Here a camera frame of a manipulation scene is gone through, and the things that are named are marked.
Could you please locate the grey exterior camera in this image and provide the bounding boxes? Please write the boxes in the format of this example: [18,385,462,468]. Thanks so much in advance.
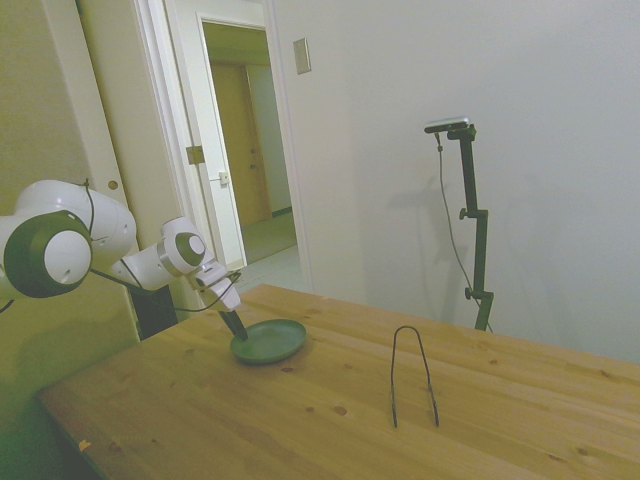
[423,115,473,135]

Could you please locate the white door frame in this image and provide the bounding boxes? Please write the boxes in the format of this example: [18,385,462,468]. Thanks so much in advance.
[134,0,316,296]

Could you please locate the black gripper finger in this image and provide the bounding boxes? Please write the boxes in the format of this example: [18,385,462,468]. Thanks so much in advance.
[218,309,240,338]
[225,309,250,343]

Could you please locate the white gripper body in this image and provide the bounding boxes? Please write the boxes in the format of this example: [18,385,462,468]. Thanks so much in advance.
[201,278,243,313]

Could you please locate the black robot wrist cable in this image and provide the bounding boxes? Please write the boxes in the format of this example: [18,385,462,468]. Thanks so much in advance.
[79,178,242,314]

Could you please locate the black jointed camera stand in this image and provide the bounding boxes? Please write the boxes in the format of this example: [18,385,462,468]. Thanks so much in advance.
[444,124,496,332]

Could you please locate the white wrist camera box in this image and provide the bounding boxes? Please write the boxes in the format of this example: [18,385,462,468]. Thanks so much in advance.
[195,263,233,291]

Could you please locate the dark green round plate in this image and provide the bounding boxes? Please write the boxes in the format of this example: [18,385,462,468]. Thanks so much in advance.
[229,319,308,365]

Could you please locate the pale room divider panel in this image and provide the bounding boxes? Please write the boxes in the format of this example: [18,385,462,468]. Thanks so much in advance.
[0,0,146,480]

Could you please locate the cream room door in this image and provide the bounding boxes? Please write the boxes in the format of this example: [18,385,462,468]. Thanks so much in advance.
[74,0,201,326]

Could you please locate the brown wooden hallway door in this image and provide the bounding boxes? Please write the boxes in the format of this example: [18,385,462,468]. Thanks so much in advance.
[209,60,274,227]

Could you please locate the beige wall switch plate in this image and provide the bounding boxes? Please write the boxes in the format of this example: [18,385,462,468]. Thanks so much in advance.
[292,37,312,76]

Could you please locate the black wire plate rack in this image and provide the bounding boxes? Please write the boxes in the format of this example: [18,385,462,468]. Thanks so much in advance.
[390,325,442,429]

